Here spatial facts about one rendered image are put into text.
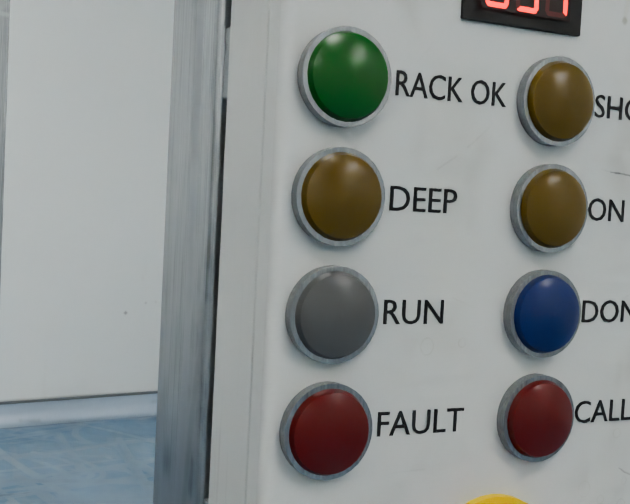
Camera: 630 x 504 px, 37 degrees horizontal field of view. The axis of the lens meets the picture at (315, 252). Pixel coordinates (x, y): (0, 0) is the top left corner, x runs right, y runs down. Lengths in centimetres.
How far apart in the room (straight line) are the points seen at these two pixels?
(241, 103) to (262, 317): 7
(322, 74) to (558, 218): 10
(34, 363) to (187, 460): 390
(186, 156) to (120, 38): 398
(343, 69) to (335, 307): 7
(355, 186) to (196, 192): 9
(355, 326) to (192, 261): 9
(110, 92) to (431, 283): 402
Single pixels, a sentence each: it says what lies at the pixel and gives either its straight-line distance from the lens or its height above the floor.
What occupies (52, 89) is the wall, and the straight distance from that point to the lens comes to 422.
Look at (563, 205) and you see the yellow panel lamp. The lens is 33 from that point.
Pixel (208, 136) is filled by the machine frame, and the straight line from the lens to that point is 34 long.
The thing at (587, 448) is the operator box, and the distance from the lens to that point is 36.
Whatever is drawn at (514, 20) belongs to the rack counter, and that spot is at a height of 107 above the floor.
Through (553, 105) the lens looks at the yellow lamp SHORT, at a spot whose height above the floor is 105.
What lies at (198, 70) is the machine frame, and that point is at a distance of 36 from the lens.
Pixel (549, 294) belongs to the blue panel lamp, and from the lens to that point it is 32.
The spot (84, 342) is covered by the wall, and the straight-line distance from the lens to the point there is 430.
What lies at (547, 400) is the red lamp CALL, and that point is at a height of 95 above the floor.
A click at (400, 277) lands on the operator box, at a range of 30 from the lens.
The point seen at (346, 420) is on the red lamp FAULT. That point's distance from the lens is 29.
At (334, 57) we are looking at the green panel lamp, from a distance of 28.
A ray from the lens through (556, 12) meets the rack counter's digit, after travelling 33.
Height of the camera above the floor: 101
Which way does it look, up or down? 3 degrees down
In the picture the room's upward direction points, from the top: 3 degrees clockwise
